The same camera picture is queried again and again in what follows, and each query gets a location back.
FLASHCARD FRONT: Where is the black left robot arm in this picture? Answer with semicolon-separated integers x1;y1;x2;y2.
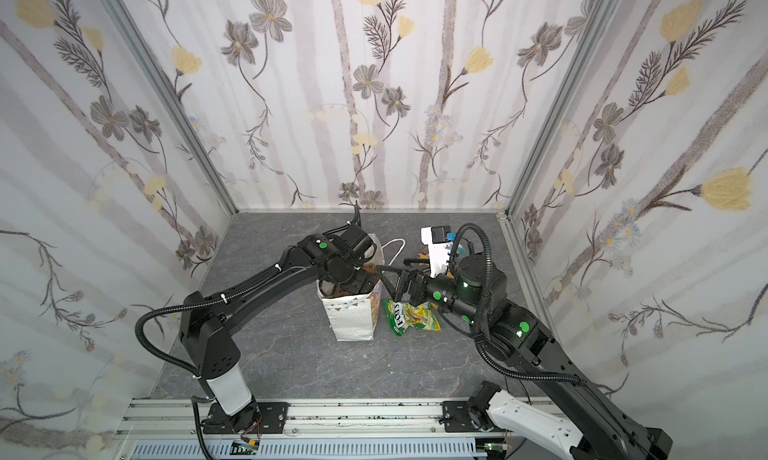
134;212;378;434

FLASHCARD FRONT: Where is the green yellow snack bag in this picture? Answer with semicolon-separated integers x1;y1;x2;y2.
384;299;441;337

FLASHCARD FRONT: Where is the aluminium corner post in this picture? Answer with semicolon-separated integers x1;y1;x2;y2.
100;0;239;216
504;0;621;217

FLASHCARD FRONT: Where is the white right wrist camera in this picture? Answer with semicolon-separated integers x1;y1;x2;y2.
420;225;456;278

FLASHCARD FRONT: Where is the cartoon animal paper bag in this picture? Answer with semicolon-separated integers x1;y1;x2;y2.
316;234;406;342

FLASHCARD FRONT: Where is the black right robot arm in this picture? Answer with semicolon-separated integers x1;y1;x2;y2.
376;223;673;459

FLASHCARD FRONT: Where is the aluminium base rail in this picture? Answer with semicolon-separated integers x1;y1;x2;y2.
113;396;577;460

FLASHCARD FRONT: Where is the aluminium right corner post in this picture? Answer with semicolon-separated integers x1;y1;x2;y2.
504;0;621;217

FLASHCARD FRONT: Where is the aluminium left corner post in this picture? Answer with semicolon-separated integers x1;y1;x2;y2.
100;0;239;216

